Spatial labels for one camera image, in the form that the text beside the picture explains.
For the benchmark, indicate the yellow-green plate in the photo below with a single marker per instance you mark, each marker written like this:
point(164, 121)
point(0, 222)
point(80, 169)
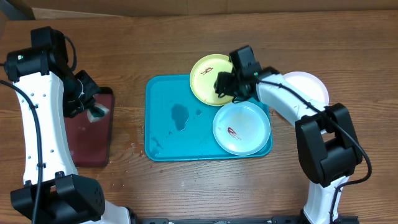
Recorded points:
point(203, 76)

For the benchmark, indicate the white plate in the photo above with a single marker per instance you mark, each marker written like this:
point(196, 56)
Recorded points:
point(309, 85)

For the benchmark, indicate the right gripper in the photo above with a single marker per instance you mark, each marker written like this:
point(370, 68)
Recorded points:
point(224, 86)

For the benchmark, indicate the teal plastic tray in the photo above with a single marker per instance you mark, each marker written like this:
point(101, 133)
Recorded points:
point(178, 126)

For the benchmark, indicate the dark red tray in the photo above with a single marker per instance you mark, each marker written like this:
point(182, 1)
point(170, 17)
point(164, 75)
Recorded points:
point(89, 138)

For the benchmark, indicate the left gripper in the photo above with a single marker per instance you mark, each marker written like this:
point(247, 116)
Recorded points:
point(73, 109)

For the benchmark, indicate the cardboard backdrop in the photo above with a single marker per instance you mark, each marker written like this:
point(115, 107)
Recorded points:
point(133, 8)

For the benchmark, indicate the green scrub sponge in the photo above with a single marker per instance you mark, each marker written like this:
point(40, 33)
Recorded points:
point(97, 112)

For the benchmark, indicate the light blue plate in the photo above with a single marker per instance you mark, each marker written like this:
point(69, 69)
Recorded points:
point(242, 129)

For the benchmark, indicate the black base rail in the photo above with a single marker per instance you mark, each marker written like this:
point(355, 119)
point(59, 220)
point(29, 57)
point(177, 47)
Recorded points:
point(273, 220)

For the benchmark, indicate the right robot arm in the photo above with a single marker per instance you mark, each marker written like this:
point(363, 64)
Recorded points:
point(328, 148)

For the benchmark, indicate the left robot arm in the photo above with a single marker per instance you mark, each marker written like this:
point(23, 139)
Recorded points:
point(50, 90)

